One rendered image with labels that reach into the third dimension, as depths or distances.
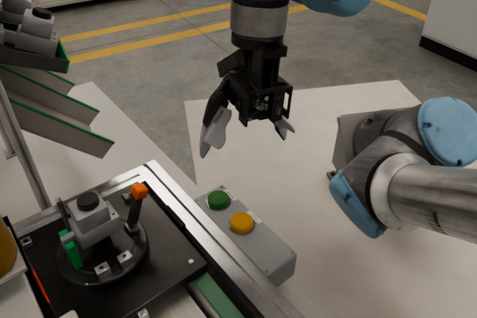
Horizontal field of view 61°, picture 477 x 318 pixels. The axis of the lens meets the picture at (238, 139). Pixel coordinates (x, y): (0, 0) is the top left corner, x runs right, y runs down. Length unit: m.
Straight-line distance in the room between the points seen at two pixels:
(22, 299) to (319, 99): 1.04
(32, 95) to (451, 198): 0.75
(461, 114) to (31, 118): 0.71
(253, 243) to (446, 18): 3.19
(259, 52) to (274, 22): 0.04
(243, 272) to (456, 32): 3.20
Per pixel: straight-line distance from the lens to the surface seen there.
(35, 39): 0.78
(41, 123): 0.79
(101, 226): 0.63
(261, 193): 0.92
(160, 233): 0.71
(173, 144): 2.46
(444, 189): 0.53
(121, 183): 0.84
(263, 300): 0.64
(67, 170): 1.06
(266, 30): 0.53
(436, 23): 3.76
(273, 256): 0.69
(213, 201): 0.75
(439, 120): 0.70
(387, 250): 0.87
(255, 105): 0.56
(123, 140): 1.10
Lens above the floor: 1.52
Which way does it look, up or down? 38 degrees down
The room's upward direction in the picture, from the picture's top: straight up
